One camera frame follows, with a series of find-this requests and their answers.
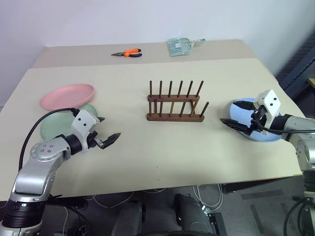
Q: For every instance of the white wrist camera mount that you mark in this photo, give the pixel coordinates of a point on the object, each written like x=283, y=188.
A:
x=82, y=123
x=270, y=103

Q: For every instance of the orange black pliers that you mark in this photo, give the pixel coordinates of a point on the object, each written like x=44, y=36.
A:
x=130, y=52

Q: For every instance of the pink plate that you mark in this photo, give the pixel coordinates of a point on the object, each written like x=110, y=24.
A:
x=66, y=96

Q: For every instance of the blue plate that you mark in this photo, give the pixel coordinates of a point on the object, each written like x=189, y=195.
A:
x=240, y=116

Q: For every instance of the black table frame bar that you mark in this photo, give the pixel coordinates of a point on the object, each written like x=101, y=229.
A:
x=258, y=184

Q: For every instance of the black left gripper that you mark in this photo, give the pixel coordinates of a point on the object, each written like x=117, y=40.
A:
x=95, y=141

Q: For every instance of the wooden dish rack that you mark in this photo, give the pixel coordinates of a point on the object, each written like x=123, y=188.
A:
x=176, y=117

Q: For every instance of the dark metal shelf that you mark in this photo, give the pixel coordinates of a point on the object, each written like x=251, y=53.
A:
x=299, y=64

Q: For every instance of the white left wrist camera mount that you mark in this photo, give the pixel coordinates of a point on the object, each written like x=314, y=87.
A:
x=82, y=123

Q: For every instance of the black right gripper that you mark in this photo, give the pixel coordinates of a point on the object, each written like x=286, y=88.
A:
x=258, y=120

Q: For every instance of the dark rounded shape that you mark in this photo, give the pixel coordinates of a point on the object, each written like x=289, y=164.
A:
x=190, y=214
x=128, y=218

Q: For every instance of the green plate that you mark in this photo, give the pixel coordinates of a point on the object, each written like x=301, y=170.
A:
x=55, y=125

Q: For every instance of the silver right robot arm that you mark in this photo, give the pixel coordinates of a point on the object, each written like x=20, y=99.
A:
x=301, y=137

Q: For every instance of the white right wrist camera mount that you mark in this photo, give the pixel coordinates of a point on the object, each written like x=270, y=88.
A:
x=270, y=103

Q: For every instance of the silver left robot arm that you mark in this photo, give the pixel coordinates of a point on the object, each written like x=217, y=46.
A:
x=37, y=169

